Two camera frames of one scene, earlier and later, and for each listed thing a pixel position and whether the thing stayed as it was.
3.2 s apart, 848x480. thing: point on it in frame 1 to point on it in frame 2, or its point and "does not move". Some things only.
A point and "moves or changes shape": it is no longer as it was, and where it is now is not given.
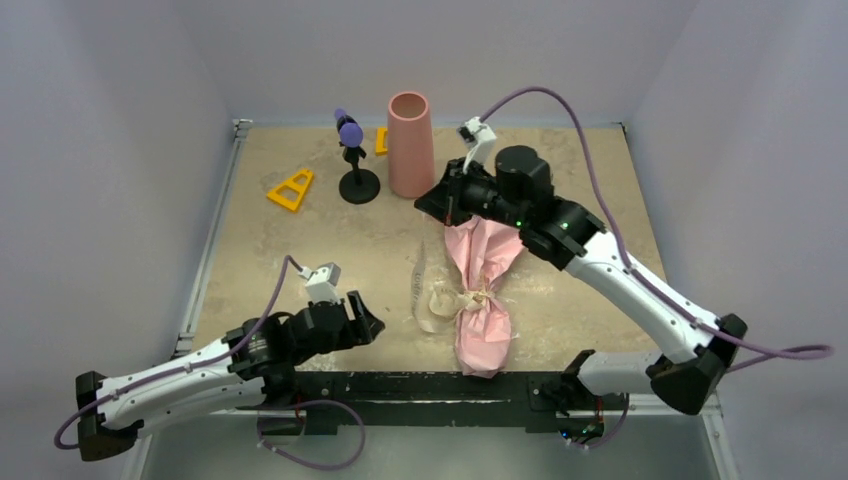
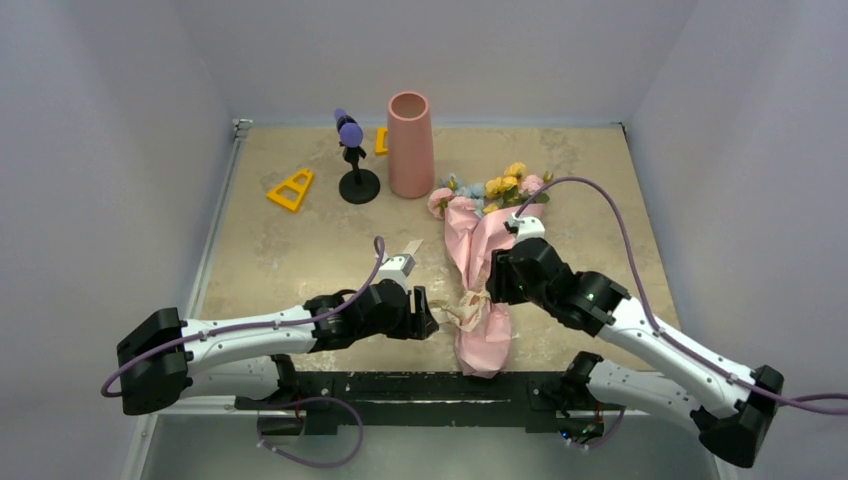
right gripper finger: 440,202 to 501,281
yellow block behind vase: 381,141 does not move
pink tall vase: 410,160 does not move
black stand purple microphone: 357,186 does not move
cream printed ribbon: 445,299 moves or changes shape
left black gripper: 366,326 to 417,324
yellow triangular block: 289,203 does not move
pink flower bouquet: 484,251 does not move
